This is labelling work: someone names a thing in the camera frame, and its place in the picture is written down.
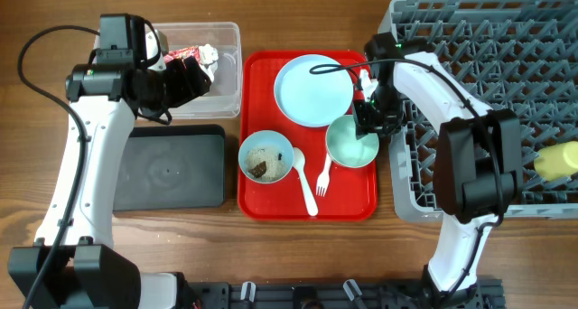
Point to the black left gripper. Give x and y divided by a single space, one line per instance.
189 84

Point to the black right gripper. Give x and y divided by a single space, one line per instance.
365 123

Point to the mint green bowl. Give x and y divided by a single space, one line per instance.
345 148

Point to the red snack wrapper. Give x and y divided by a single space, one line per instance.
183 54

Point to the light blue plate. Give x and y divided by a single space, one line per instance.
312 100

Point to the white plastic fork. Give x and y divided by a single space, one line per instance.
324 177

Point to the white plastic spoon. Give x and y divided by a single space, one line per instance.
298 165

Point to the yellow plastic cup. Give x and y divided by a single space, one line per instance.
556 161

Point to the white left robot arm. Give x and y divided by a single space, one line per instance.
72 262

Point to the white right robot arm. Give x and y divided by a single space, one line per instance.
477 165

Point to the black waste tray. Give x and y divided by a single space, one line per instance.
172 167

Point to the grey dishwasher rack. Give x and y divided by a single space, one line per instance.
515 54

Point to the clear plastic bin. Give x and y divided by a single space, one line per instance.
221 87

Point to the red plastic tray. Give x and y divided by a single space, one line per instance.
352 193

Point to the blue bowl with rice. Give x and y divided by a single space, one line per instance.
266 157

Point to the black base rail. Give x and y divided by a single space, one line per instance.
391 294

